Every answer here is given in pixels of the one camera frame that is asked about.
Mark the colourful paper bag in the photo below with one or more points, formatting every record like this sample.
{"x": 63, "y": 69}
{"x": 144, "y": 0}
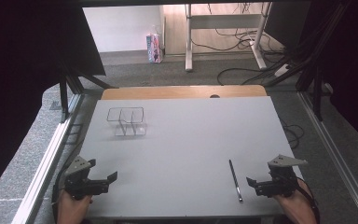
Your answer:
{"x": 154, "y": 46}

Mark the aluminium rail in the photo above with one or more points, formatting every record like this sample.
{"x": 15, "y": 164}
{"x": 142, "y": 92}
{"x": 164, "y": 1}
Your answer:
{"x": 43, "y": 174}
{"x": 338, "y": 161}

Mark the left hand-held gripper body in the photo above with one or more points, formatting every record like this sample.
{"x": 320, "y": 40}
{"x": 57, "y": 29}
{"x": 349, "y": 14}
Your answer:
{"x": 79, "y": 183}

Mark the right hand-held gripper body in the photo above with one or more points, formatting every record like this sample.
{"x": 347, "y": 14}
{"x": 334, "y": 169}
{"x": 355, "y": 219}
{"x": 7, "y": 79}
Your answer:
{"x": 279, "y": 185}

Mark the person's left hand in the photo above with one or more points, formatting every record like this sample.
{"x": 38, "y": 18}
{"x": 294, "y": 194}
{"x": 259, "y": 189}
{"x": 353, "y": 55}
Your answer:
{"x": 71, "y": 207}

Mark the dark flat panel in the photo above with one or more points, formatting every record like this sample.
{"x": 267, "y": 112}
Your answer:
{"x": 286, "y": 21}

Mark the person's right hand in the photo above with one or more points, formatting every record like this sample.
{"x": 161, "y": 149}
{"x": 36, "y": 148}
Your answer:
{"x": 295, "y": 203}

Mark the black curtain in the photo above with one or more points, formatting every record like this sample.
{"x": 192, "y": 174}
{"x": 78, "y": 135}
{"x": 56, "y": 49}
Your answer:
{"x": 354, "y": 77}
{"x": 12, "y": 77}

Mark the white power strip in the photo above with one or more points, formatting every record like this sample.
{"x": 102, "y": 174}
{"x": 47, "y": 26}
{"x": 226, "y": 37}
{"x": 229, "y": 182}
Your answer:
{"x": 281, "y": 71}

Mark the black pen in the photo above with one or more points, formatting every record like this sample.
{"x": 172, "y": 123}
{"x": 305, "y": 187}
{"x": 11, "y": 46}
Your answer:
{"x": 235, "y": 180}

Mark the black metal stand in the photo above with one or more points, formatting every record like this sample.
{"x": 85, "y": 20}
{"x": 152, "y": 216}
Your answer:
{"x": 317, "y": 93}
{"x": 63, "y": 96}

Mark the clear plastic organizer box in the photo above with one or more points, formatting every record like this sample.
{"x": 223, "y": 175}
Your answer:
{"x": 130, "y": 129}

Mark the white desk frame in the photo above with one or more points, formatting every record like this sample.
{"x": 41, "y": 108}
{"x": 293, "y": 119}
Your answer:
{"x": 223, "y": 21}

